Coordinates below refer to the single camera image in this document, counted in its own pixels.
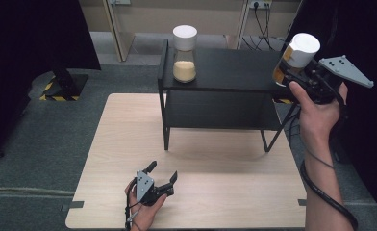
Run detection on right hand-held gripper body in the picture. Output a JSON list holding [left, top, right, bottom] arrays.
[[296, 55, 374, 105]]

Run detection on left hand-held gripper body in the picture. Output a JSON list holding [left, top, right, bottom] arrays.
[[135, 170, 175, 206]]

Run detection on glass jar orange taped lid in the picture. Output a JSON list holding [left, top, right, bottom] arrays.
[[272, 32, 321, 89]]

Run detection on black two-tier shelf rack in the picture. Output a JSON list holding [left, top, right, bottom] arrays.
[[157, 38, 314, 153]]

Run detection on glass jar plain white lid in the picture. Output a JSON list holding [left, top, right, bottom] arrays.
[[172, 24, 198, 84]]

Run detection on person's left hand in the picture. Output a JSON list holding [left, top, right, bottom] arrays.
[[124, 182, 168, 231]]

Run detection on person's right hand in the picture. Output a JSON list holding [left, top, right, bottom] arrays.
[[289, 80, 349, 142]]

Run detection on yellow black striped tape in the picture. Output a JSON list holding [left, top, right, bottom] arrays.
[[272, 97, 294, 106]]

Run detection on dark curtain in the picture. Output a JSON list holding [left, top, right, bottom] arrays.
[[0, 0, 102, 165], [286, 0, 377, 222]]

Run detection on black stand base striped tape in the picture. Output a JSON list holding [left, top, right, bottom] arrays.
[[39, 66, 89, 102]]

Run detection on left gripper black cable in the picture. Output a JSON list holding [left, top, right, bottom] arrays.
[[124, 178, 142, 231]]

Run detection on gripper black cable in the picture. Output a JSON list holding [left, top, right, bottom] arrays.
[[124, 178, 142, 231], [300, 160, 360, 231]]

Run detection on black cables on floor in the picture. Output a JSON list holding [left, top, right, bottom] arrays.
[[242, 6, 289, 52]]

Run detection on black cables beside rack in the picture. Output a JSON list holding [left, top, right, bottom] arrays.
[[284, 95, 306, 139]]

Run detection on wooden frame leg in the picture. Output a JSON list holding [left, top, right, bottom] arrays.
[[224, 0, 252, 50], [102, 0, 137, 63]]

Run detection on white wall power outlet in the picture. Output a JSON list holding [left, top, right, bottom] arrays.
[[248, 0, 273, 10]]

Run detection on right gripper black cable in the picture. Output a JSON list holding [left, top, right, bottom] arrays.
[[300, 160, 360, 231]]

